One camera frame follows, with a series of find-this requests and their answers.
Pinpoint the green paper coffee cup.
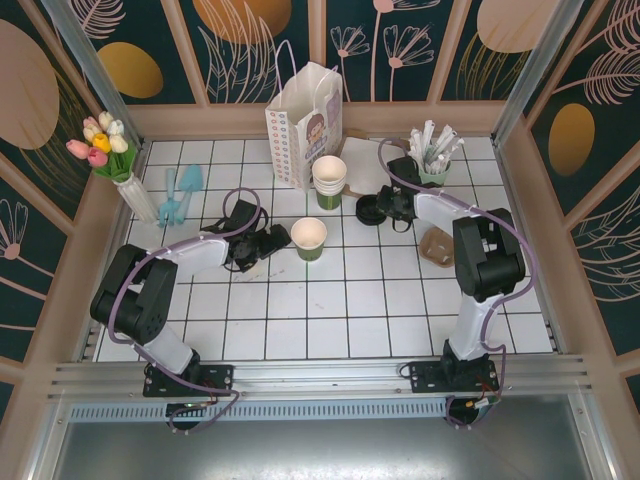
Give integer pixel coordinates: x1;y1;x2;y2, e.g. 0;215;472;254
290;217;328;263

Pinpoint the mint green straw holder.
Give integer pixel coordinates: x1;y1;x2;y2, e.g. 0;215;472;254
417;158;452;187

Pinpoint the brown cardboard cup sleeve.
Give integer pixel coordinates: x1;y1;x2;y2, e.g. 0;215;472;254
418;227;456;269

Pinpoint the white printed paper bag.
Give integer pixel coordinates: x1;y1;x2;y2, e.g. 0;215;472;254
264;38;346;194

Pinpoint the stack of green paper cups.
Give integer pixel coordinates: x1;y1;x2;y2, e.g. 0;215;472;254
311;154;348;211

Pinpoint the light blue toy shovel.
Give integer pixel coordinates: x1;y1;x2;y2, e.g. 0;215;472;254
177;163;204;214

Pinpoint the white ribbed vase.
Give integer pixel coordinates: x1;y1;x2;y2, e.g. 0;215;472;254
115;177;159;224

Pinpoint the artificial tulip bouquet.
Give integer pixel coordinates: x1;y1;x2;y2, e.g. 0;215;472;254
66;110;139;182

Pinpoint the small green circuit board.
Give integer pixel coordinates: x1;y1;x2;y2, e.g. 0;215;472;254
467;397;503;417

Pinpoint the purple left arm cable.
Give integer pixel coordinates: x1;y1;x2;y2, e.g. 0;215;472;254
107;187;266;436

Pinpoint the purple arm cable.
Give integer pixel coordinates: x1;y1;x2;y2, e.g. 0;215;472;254
377;137;536;431
107;187;266;436

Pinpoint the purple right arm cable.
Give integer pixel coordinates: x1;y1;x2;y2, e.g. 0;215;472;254
377;137;536;431

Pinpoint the aluminium mounting rail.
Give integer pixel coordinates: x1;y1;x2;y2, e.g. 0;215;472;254
47;354;594;401

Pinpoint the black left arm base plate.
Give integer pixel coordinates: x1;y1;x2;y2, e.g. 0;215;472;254
143;363;235;399

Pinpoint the grey slotted cable duct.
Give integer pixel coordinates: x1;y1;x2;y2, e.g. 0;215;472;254
67;402;451;424

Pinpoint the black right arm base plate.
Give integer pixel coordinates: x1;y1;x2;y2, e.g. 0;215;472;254
409;359;501;396

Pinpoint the aluminium frame post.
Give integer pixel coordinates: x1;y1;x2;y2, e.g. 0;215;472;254
492;0;571;146
39;0;146;146

